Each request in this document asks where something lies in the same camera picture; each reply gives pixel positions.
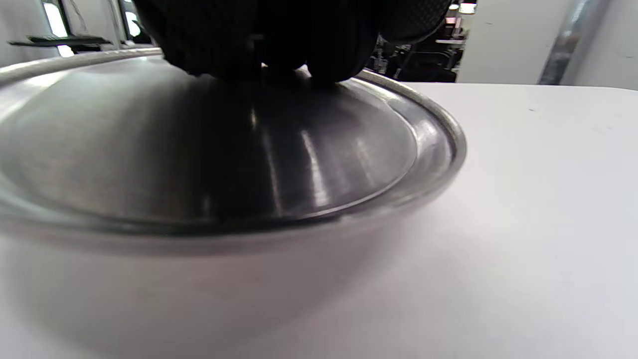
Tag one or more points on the person's right hand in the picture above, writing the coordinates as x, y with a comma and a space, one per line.
279, 35

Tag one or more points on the steel pot lid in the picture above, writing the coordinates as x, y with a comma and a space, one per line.
199, 149

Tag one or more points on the black machine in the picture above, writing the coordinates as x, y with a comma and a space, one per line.
423, 60

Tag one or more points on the steel pot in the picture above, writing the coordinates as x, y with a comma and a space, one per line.
428, 134

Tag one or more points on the black shelf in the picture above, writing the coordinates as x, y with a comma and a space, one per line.
60, 41

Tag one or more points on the grey metal pole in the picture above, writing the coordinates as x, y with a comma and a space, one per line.
573, 42

